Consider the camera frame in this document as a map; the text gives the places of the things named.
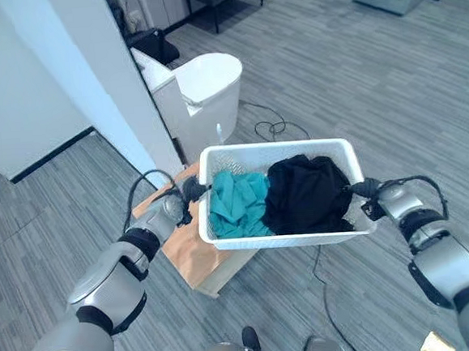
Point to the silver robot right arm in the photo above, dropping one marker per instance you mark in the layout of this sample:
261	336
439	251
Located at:
452	256

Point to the black garment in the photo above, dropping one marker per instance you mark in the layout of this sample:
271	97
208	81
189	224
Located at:
305	194

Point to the white low cabinet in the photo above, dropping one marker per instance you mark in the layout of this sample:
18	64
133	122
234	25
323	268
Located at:
163	91

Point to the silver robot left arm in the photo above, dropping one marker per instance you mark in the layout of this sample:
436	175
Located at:
105	283

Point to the white plastic laundry basket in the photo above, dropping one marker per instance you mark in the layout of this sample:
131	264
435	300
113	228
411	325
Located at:
288	240

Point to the black bag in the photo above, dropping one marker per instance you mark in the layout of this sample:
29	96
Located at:
151	44

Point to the dark robot foot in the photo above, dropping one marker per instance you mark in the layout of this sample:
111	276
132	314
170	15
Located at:
250	339

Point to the teal garment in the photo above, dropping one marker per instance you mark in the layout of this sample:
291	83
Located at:
236	199

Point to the light wooden cabinet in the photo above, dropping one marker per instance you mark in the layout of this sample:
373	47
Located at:
192	252

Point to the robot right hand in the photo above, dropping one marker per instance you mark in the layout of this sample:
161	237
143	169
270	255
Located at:
361	188

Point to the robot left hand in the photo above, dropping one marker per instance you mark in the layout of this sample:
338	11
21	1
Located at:
194	188

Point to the tan cardboard piece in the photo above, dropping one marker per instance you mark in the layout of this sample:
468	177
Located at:
434	343

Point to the white lidded trash bin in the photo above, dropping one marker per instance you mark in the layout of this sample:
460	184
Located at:
212	104

